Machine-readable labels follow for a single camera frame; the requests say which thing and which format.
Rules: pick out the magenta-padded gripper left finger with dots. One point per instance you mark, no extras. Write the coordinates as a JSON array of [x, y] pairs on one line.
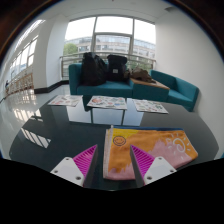
[[68, 170]]

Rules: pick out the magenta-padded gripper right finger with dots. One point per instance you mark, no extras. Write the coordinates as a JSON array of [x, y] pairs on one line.
[[158, 170]]

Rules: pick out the small colourful sticker sheet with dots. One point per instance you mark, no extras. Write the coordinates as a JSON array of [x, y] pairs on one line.
[[65, 100]]

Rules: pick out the teal wooden-topped corner table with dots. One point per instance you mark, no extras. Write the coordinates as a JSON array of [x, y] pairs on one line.
[[150, 90]]

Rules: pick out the teal sofa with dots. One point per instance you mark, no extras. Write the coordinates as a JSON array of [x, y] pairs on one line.
[[106, 89], [181, 91]]

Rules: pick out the brown jacket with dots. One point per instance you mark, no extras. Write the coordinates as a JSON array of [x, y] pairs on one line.
[[141, 75]]

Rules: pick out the wooden balustrade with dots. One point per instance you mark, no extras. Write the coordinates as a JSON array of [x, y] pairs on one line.
[[20, 83]]

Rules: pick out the bulky black backpack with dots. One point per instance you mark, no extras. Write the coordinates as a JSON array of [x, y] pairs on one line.
[[93, 69]]

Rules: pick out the boxy black backpack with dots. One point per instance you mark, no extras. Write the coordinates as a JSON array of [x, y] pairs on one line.
[[116, 68]]

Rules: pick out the metal window railing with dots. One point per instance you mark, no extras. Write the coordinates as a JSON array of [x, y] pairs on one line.
[[71, 56]]

